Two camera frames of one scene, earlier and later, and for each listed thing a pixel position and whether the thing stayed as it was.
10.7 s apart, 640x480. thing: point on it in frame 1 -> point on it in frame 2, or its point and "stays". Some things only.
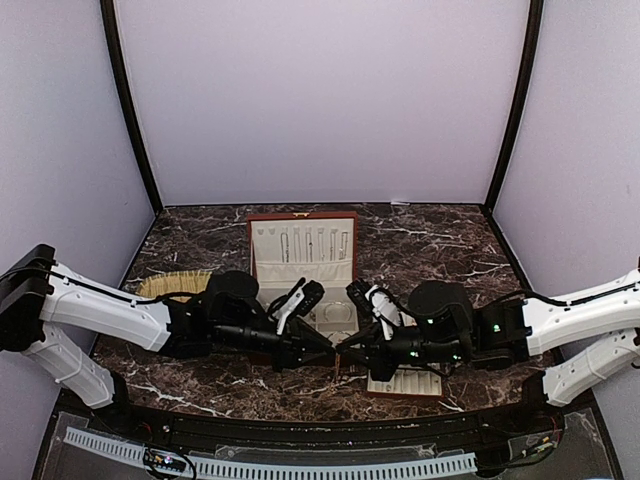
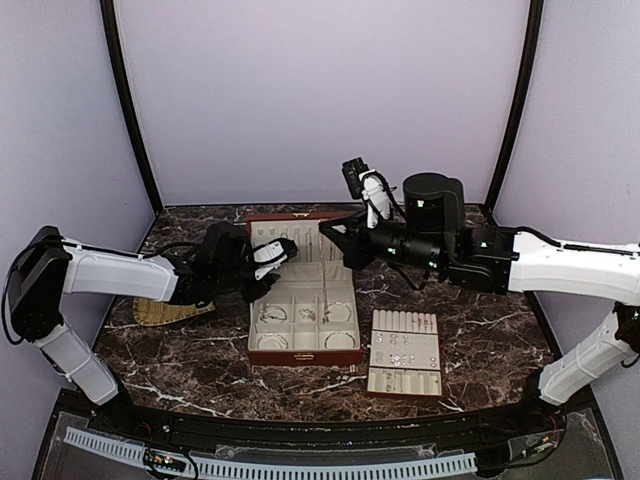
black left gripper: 296,341 -> 264,287
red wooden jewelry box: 283,249 stays
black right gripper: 374,355 -> 352,243
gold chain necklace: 337,364 -> 326,312
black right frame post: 531,59 stays
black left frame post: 110,24 stays
